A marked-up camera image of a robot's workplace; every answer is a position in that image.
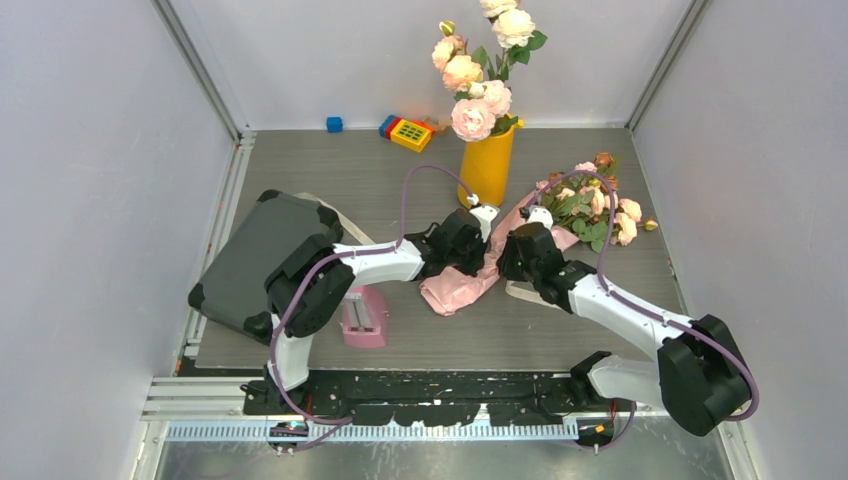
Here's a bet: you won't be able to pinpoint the pink flower bouquet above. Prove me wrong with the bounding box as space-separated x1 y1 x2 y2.
420 152 658 316

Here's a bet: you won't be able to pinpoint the beige ribbon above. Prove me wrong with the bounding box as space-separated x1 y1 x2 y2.
295 192 375 245

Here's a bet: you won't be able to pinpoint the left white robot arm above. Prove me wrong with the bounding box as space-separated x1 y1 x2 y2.
265 204 499 414

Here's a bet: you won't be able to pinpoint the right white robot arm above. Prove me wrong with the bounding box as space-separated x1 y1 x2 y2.
497 222 759 436

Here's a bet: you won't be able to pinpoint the peach roses in vase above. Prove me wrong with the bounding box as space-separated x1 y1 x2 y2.
431 0 547 143

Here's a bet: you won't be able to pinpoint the yellow toy block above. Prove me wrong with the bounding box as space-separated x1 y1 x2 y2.
378 115 434 153

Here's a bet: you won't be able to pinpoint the pink toy toaster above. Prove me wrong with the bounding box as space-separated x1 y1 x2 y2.
341 286 389 349

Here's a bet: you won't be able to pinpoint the blue cube block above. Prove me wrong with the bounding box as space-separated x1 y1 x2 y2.
325 116 344 133

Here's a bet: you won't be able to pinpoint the black hard case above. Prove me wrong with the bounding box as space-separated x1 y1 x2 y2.
187 189 338 345

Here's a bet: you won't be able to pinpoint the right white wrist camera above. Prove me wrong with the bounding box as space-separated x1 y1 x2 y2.
519 205 554 230

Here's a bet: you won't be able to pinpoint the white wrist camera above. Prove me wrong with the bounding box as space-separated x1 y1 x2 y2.
466 194 500 242
519 205 554 230

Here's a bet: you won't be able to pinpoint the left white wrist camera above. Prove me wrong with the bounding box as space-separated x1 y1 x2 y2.
466 194 500 242

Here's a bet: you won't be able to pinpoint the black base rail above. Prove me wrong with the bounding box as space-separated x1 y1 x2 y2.
240 370 635 427

